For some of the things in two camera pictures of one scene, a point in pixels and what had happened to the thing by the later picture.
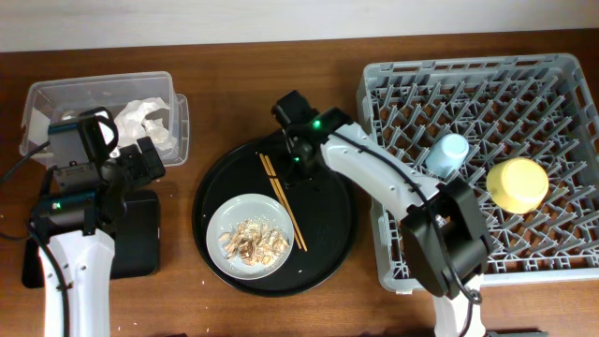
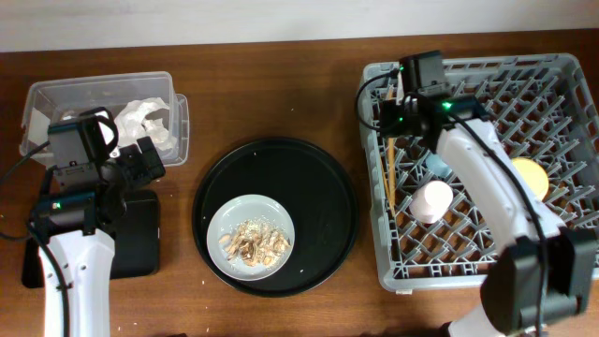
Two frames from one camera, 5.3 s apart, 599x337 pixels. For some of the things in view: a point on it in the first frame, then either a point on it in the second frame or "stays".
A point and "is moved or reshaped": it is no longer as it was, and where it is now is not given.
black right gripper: x=291 y=174 -> x=387 y=109
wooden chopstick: x=285 y=200 -> x=392 y=144
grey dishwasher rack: x=543 y=108 stays
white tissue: x=132 y=124 stays
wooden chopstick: x=283 y=199 is moved or reshaped
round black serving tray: x=326 y=209 stays
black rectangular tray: x=137 y=242 stays
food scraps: x=255 y=241 stays
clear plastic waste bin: x=52 y=101 stays
